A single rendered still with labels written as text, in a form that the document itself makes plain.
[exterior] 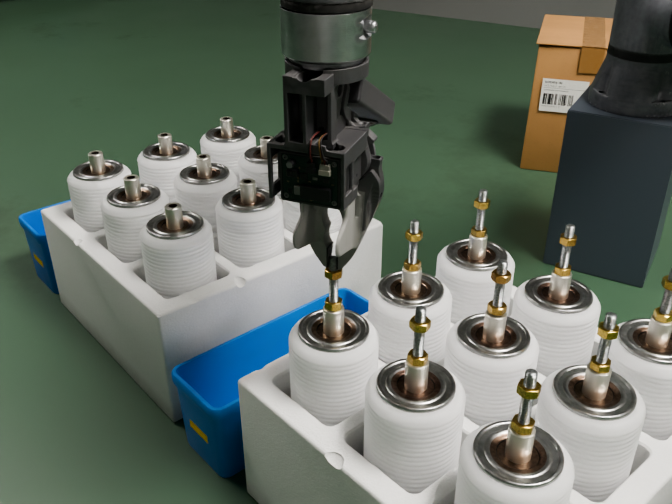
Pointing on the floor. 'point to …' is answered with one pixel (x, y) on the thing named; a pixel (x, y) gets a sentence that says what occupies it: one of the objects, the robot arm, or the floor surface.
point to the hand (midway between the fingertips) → (336, 251)
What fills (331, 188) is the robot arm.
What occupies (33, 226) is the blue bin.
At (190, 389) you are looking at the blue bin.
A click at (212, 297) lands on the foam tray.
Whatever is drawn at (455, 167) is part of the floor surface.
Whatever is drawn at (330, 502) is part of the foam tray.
